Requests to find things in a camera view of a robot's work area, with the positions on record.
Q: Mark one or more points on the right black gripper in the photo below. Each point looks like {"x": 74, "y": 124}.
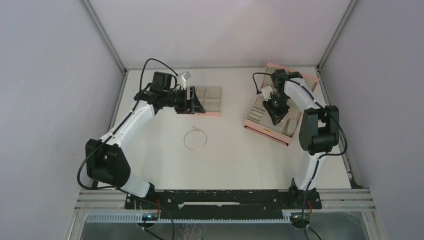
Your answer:
{"x": 275, "y": 114}

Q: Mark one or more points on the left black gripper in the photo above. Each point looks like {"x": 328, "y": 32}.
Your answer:
{"x": 193, "y": 105}

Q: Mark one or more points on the pink compartment tray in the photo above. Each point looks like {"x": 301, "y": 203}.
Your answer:
{"x": 209, "y": 96}

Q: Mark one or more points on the pink jewelry box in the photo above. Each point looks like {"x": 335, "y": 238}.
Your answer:
{"x": 258, "y": 120}

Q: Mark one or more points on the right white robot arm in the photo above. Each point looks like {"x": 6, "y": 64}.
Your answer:
{"x": 319, "y": 130}

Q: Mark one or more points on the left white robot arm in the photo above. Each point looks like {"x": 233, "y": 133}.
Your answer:
{"x": 105, "y": 159}

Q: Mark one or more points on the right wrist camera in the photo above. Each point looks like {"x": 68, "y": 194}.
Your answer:
{"x": 267, "y": 92}

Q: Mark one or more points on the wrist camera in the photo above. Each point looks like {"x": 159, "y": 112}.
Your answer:
{"x": 267, "y": 92}
{"x": 182, "y": 78}

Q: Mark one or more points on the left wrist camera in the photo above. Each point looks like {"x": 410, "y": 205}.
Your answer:
{"x": 182, "y": 78}

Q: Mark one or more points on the black mounting rail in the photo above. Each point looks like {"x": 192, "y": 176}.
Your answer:
{"x": 221, "y": 203}

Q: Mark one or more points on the white slotted cable duct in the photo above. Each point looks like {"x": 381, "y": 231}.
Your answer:
{"x": 128, "y": 217}

